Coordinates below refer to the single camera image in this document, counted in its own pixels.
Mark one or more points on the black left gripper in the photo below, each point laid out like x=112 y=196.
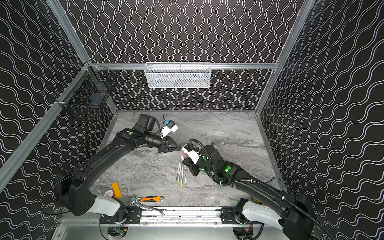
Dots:
x=163 y=145

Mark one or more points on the yellow tipped white pen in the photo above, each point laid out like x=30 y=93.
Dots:
x=182 y=176

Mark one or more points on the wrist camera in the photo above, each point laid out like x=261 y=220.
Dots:
x=192 y=154
x=169 y=127

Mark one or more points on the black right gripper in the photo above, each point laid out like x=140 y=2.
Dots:
x=194 y=167

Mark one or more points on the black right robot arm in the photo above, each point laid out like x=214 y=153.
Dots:
x=291 y=214

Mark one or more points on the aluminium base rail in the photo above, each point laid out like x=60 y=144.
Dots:
x=186 y=217

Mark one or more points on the white tape roll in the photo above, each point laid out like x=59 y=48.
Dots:
x=109 y=194

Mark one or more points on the green tipped white pen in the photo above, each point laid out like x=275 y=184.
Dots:
x=178 y=173

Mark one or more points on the yellow black tape measure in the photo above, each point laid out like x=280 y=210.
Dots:
x=256 y=201

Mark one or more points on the black wire mesh basket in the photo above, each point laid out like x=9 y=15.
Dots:
x=88 y=98

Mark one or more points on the orange handled adjustable wrench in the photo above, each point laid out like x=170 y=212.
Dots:
x=136 y=199

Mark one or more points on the yellow tape measure block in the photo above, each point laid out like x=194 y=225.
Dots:
x=116 y=190

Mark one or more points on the steel combination spanner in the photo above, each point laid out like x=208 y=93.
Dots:
x=140 y=205

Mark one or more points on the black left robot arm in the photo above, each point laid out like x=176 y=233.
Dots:
x=73 y=186

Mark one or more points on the white wire mesh basket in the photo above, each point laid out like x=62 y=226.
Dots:
x=177 y=75

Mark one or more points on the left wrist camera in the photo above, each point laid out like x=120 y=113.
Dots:
x=169 y=127

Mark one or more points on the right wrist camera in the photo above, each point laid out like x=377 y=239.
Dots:
x=192 y=154

